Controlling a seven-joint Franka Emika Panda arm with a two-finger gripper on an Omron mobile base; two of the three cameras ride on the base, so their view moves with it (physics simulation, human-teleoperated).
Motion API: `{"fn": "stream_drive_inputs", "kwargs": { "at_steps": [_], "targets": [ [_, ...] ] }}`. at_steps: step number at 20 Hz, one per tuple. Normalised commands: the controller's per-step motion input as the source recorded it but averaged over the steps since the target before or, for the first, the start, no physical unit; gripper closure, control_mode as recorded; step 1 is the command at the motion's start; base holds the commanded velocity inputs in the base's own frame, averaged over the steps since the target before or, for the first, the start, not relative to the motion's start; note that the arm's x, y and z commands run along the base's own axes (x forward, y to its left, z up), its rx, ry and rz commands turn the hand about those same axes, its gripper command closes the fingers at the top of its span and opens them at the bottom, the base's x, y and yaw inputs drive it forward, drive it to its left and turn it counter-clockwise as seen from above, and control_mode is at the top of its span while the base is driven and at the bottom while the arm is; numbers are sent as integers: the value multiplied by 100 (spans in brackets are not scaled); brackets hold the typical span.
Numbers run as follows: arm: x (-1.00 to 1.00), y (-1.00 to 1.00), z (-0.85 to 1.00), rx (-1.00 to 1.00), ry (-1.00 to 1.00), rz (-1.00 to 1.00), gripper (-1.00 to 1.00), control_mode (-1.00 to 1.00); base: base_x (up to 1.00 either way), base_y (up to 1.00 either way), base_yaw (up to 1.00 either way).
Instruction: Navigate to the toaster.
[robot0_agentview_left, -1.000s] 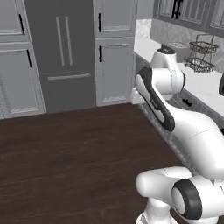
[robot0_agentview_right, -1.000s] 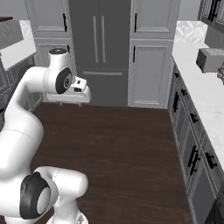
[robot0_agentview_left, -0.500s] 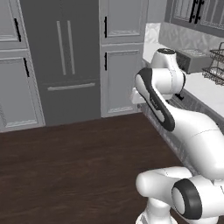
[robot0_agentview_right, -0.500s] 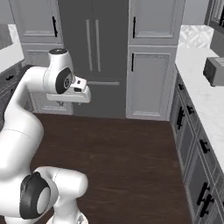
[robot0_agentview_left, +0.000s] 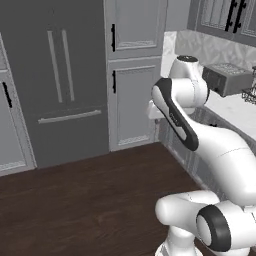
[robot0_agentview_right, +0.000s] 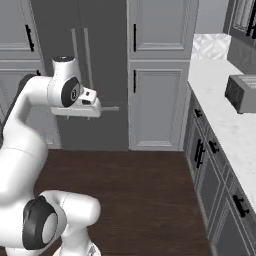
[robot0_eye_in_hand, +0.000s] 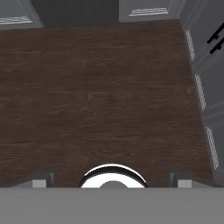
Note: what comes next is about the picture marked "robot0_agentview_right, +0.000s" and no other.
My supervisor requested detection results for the dark grey fridge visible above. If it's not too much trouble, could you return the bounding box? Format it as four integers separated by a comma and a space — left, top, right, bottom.
30, 0, 130, 152

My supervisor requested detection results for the dark grey drawer front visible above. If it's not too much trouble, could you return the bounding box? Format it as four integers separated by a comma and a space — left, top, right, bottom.
190, 93, 210, 134
205, 127, 232, 178
225, 175, 256, 239

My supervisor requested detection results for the grey vertical fridge handle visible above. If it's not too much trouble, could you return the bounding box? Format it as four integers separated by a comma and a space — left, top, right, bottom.
82, 27, 95, 90
70, 28, 80, 78

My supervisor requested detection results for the grey horizontal fridge drawer handle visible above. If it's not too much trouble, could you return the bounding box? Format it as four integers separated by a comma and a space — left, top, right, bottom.
100, 105, 121, 113

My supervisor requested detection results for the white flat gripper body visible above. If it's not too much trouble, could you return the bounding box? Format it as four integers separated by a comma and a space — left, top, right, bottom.
50, 97, 103, 119

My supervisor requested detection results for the black base cabinet door handle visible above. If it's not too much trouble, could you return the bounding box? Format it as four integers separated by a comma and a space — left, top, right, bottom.
194, 138, 206, 170

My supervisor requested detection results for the grey metal toaster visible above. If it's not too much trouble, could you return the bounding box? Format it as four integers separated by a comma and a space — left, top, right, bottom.
224, 74, 256, 115

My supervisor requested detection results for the black wall cabinet handle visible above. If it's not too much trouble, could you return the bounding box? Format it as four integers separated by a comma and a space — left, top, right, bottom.
245, 0, 256, 40

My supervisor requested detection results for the dark grey wall cabinet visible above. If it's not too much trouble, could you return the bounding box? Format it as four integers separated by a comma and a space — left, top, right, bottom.
223, 0, 256, 48

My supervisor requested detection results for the grey cupboard door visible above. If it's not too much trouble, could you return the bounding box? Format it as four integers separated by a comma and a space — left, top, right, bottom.
127, 0, 200, 62
128, 60, 191, 152
0, 0, 42, 62
0, 59, 62, 150

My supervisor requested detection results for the dark grey base cabinet door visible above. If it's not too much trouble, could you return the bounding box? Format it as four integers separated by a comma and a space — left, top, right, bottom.
210, 199, 256, 256
195, 131, 225, 234
183, 111, 202, 183

